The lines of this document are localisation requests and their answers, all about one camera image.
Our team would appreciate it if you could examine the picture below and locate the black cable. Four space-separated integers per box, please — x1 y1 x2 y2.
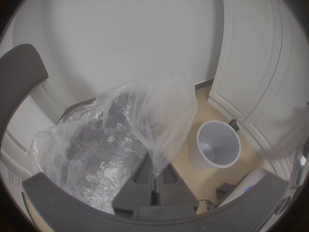
200 198 216 210

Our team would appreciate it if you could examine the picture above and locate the pale grey trash bin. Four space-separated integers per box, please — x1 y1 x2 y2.
189 120 242 170

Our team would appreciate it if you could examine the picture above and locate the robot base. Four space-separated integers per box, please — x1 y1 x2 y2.
215 167 272 208

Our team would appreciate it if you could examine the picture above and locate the white wardrobe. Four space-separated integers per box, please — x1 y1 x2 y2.
208 0 309 178

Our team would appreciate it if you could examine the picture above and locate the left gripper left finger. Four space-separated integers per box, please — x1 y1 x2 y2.
112 152 156 215

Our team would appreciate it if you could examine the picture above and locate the dark grey padded chair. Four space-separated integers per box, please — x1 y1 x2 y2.
0 44 155 202

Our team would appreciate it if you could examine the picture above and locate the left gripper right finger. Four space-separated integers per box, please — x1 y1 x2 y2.
156 164 199 214

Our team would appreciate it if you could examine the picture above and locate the clear plastic bag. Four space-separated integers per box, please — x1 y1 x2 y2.
30 74 198 214

